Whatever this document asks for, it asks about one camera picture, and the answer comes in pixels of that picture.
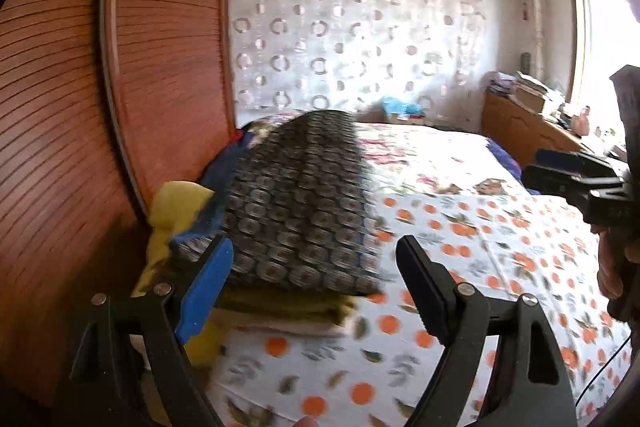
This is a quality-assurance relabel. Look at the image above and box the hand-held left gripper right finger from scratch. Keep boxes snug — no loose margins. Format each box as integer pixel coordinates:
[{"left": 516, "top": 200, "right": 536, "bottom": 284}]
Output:
[{"left": 395, "top": 234, "right": 577, "bottom": 427}]

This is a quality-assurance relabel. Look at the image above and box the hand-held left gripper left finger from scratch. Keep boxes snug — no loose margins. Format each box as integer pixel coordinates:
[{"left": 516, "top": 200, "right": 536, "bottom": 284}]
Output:
[{"left": 70, "top": 234, "right": 235, "bottom": 427}]

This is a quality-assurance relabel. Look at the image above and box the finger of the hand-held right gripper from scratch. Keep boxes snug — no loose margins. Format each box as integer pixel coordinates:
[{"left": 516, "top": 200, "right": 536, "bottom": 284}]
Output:
[{"left": 521, "top": 148, "right": 623, "bottom": 208}]

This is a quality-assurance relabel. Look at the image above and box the navy circle-patterned garment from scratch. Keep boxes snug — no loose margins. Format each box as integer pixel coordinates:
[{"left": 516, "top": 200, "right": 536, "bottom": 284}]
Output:
[{"left": 170, "top": 111, "right": 387, "bottom": 296}]

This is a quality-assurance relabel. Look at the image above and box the person's right hand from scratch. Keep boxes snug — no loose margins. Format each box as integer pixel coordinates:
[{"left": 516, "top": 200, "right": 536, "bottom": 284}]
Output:
[{"left": 596, "top": 222, "right": 640, "bottom": 324}]

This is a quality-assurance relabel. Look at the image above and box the pink figurine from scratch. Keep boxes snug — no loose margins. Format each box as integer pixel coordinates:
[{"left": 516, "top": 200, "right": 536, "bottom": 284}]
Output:
[{"left": 572, "top": 106, "right": 592, "bottom": 136}]

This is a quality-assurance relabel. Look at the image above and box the wooden cabinet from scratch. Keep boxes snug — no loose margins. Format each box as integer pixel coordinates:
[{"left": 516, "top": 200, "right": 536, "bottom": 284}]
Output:
[{"left": 481, "top": 92, "right": 622, "bottom": 174}]

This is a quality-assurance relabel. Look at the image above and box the navy blanket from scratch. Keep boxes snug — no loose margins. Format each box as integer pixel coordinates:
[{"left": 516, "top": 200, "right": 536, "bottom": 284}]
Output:
[{"left": 487, "top": 139, "right": 524, "bottom": 184}]

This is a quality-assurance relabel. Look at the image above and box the orange-print bed sheet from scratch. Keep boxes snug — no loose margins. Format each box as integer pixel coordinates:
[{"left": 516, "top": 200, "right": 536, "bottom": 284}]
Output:
[{"left": 207, "top": 192, "right": 635, "bottom": 427}]

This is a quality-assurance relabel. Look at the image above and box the yellow pillow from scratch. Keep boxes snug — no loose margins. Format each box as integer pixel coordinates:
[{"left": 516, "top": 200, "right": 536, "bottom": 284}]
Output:
[{"left": 132, "top": 181, "right": 227, "bottom": 369}]

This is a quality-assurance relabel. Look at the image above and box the stack of books and papers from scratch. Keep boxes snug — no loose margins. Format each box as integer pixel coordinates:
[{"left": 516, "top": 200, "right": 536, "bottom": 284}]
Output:
[{"left": 487, "top": 72, "right": 562, "bottom": 116}]

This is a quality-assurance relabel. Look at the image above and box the golden brocade cloth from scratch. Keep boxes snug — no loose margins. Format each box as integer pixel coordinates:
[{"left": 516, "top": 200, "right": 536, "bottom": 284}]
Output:
[{"left": 215, "top": 289, "right": 360, "bottom": 325}]

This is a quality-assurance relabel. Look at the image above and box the floral quilt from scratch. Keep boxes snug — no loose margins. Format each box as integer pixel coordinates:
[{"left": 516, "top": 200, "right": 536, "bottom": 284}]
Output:
[{"left": 250, "top": 109, "right": 532, "bottom": 198}]

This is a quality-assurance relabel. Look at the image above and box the white pipe cover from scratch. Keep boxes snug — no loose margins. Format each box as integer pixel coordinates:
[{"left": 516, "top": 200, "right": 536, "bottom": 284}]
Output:
[{"left": 512, "top": 0, "right": 547, "bottom": 78}]

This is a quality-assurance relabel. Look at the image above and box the cardboard box with blue bag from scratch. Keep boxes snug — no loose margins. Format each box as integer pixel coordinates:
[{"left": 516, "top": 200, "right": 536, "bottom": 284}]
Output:
[{"left": 380, "top": 96, "right": 427, "bottom": 126}]

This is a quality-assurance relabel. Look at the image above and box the circle-patterned sheer curtain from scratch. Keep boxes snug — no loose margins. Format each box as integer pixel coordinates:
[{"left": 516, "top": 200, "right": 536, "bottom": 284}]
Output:
[{"left": 230, "top": 0, "right": 484, "bottom": 126}]

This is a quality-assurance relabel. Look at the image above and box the black cable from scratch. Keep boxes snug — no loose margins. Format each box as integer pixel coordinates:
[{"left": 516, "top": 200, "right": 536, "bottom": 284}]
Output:
[{"left": 575, "top": 336, "right": 632, "bottom": 409}]

